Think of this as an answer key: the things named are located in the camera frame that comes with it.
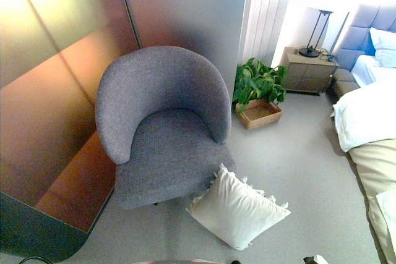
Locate dark cabinet with wooden top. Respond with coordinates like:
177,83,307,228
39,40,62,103
0,130,117,262

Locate wooden rectangular tray basket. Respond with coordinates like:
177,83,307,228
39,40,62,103
235,98,283,130

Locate white bed duvet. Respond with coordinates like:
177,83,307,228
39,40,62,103
329,55,396,153

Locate grey upholstered bed frame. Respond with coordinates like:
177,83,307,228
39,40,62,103
326,68,361,104

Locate grey fabric tub armchair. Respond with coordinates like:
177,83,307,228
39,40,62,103
95,45,238,210

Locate black table lamp white shade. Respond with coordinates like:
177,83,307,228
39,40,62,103
298,0,351,58

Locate green leafy potted plant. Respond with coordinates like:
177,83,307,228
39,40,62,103
232,57,288,113

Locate light blue bed pillow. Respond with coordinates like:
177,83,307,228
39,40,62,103
369,27,396,69

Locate beige wooden nightstand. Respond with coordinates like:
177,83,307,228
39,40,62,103
282,46,340,95

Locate beige bed blanket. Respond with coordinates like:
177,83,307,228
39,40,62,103
346,138,396,264

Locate black cable at left wrist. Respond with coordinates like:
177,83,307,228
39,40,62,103
18,254,54,264

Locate white fringed throw pillow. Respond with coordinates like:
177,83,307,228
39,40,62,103
185,163,292,252

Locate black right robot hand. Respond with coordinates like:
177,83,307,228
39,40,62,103
303,254,324,264

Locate grey tufted bed headboard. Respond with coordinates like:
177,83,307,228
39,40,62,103
335,4,396,72

